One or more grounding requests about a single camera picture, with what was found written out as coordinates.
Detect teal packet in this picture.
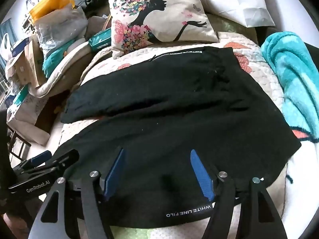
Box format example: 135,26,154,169
42,45,68,78

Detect quilted heart pattern bedspread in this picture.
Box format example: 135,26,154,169
58,31,319,239

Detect green tissue pack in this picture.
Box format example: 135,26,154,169
88,28,112,53

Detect black pants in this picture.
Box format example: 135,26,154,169
50,45,302,229

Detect white pillow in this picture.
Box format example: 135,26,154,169
197,0,276,28

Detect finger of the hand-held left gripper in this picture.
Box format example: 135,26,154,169
14,150,53,174
37,149,80,174

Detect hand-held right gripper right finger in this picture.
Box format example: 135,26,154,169
190,149,286,239

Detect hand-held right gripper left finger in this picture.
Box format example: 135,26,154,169
30,148,126,239

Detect teal printed fleece blanket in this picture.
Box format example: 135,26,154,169
260,31,319,229

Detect white cushion pad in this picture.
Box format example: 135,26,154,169
29,40,93,97

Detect white plastic bag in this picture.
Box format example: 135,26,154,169
0,33,13,61

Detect floral silhouette printed pillow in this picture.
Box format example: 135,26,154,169
107,0,220,60

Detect clear plastic bag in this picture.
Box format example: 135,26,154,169
33,6,88,55

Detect white paper bag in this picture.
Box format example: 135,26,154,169
7,97,51,146

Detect yellow bag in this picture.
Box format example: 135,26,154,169
29,0,76,22

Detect cardboard box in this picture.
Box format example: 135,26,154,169
11,36,49,89

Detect wooden stool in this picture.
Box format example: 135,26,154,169
7,124,32,160

